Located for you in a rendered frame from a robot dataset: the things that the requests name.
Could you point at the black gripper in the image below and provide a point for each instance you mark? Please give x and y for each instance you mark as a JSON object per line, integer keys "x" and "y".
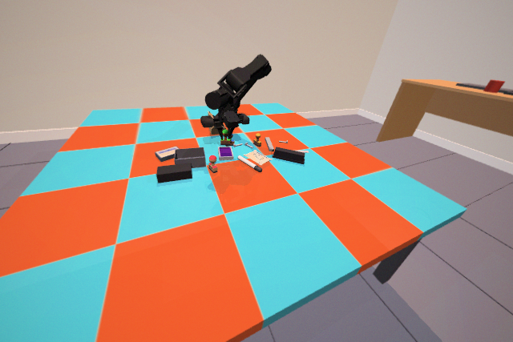
{"x": 208, "y": 121}

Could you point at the green-handled rubber stamp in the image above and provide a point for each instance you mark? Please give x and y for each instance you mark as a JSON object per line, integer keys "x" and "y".
{"x": 225, "y": 141}

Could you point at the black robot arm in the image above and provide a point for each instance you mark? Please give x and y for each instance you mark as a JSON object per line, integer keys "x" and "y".
{"x": 239, "y": 80}

